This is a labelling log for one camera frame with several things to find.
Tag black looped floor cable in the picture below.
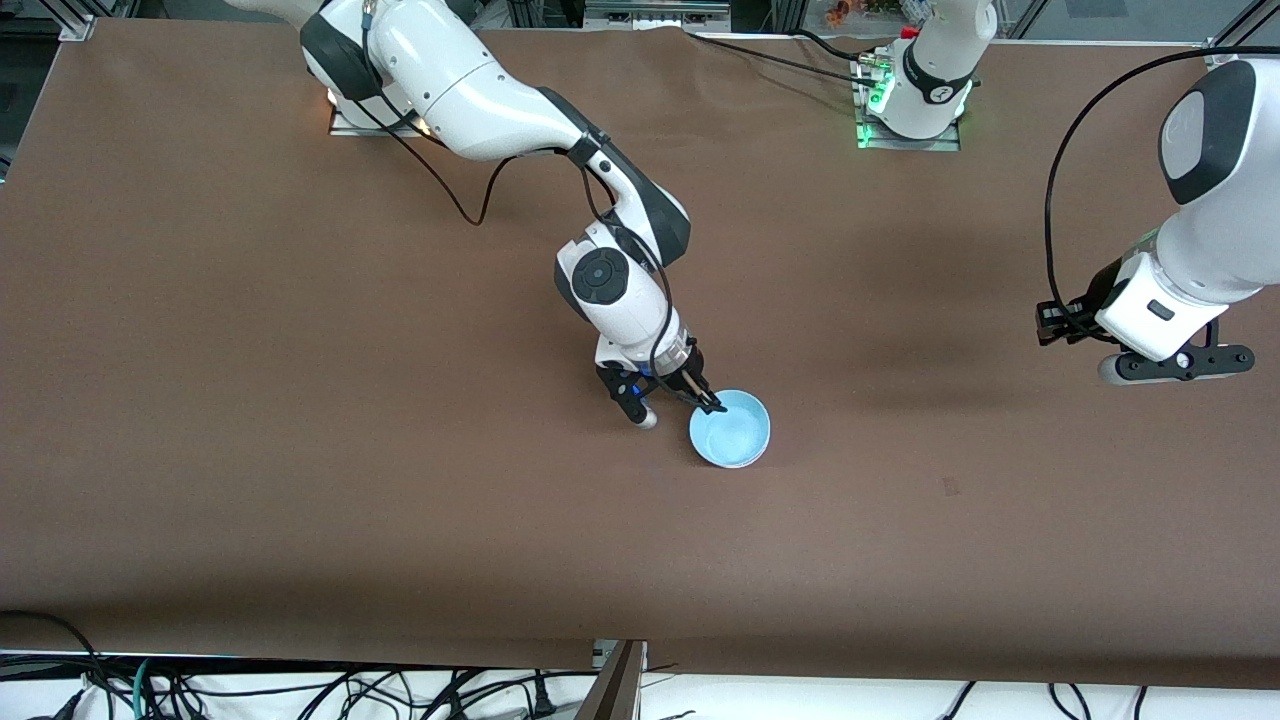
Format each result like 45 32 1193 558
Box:
0 609 109 720

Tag blue bowl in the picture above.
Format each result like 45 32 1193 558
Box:
689 389 772 469

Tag grey aluminium frame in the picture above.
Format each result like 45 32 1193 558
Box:
584 0 733 30

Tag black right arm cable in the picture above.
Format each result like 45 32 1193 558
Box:
343 0 703 393

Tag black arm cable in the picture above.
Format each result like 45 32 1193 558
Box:
1044 44 1280 343
343 0 703 393

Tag black cable on table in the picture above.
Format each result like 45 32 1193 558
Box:
684 27 883 89

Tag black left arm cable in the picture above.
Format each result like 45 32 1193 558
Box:
1044 44 1280 343

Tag colourful background items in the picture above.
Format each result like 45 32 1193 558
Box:
824 0 903 25

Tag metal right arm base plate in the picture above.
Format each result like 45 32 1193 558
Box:
328 88 433 139

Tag brown table cover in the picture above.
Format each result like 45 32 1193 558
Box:
0 17 1280 691

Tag brown table frame beam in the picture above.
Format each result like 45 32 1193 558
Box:
574 640 647 720

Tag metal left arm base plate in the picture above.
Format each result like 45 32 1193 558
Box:
855 50 962 153

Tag black floor cable bundle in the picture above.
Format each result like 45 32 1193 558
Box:
160 665 561 720

